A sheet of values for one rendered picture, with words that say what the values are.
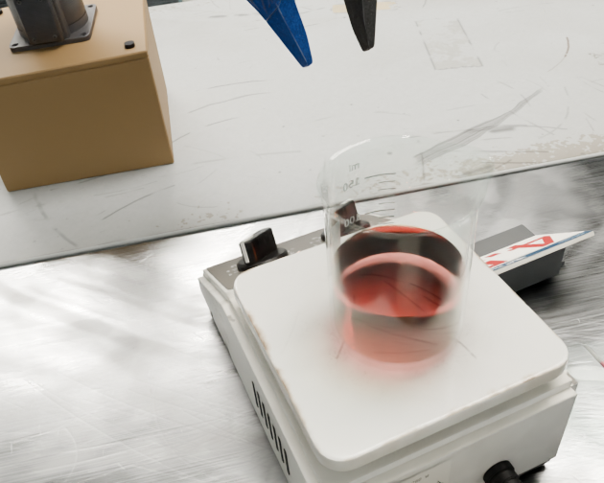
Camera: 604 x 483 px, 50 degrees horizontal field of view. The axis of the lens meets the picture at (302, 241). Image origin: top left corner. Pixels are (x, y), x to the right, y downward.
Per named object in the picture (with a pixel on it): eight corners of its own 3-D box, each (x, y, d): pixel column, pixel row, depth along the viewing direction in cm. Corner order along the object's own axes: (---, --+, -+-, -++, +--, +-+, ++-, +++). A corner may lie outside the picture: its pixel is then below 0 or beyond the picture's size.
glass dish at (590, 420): (586, 464, 33) (595, 440, 32) (522, 382, 37) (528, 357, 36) (673, 427, 35) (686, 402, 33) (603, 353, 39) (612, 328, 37)
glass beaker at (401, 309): (360, 403, 27) (356, 253, 22) (307, 301, 32) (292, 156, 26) (506, 352, 29) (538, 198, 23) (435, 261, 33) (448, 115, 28)
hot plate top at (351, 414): (228, 287, 34) (225, 275, 33) (429, 217, 37) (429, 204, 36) (328, 484, 25) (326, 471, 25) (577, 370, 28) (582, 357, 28)
